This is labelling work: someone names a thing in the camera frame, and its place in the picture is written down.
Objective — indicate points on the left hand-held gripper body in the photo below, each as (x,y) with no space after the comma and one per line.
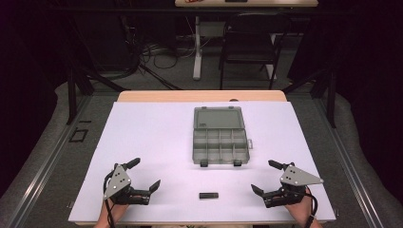
(119,183)

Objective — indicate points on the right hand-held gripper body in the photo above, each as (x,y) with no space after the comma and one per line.
(293,180)

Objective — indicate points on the person's left hand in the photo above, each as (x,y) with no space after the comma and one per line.
(116,211)

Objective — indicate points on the person's right hand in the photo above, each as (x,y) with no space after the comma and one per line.
(300,211)

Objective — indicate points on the white table mat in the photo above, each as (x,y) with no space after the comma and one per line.
(152,142)

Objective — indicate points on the small black flash drive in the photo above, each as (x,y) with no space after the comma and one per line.
(208,195)

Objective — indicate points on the grey plastic compartment box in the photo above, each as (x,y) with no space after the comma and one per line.
(220,139)

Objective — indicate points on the black metal stand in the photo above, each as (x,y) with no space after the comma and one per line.
(72,95)
(331,101)

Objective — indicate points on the black chair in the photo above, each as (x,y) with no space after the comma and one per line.
(250,47)

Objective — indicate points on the white-legged wooden desk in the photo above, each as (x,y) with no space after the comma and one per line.
(197,47)

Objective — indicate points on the metal floor rail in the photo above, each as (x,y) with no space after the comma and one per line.
(348,164)
(47,164)

